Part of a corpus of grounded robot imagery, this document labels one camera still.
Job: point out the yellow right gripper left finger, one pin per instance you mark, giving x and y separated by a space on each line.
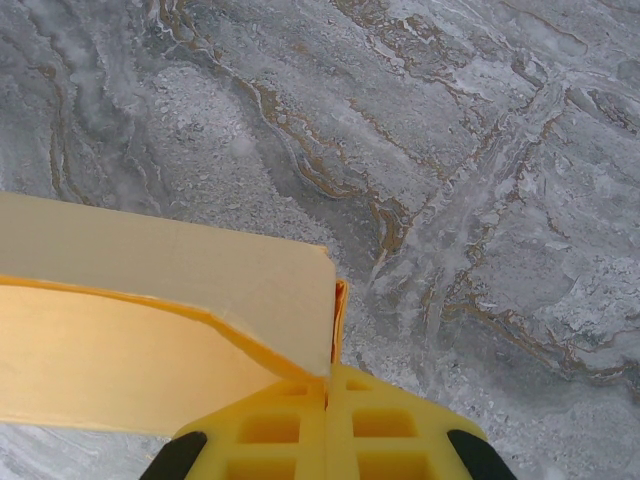
260 440

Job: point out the yellow paper box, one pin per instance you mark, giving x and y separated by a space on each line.
150 325

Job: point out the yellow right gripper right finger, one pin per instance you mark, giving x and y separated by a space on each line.
390 440

